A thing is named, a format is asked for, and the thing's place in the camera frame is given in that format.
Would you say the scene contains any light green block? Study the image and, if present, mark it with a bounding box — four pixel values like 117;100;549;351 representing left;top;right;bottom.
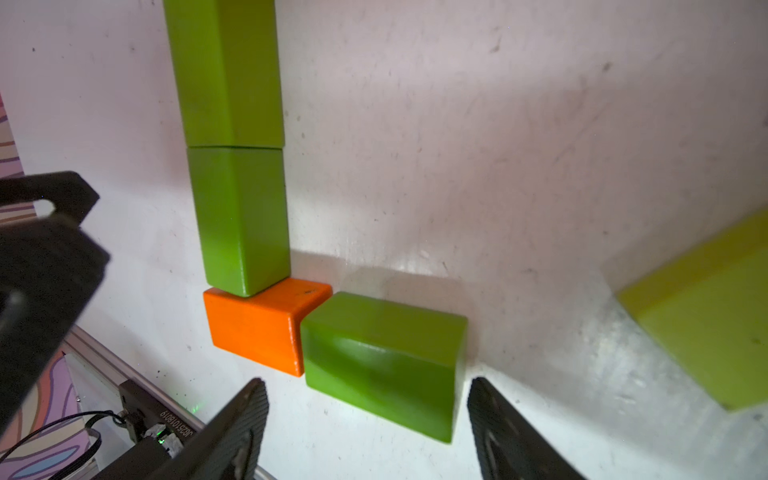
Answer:
617;210;767;411

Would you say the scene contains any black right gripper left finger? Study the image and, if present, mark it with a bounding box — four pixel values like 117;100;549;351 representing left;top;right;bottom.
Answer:
150;378;269;480

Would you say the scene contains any orange block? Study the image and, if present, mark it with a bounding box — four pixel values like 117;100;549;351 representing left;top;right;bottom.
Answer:
203;278;333;377

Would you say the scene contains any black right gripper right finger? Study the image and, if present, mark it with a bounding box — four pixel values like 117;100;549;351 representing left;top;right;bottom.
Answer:
467;377;584;480

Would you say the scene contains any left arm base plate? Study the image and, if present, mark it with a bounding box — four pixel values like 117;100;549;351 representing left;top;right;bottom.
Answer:
95;379;203;479

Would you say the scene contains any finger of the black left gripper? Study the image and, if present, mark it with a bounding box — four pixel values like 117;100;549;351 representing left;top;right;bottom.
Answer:
1;214;110;430
1;171;100;225

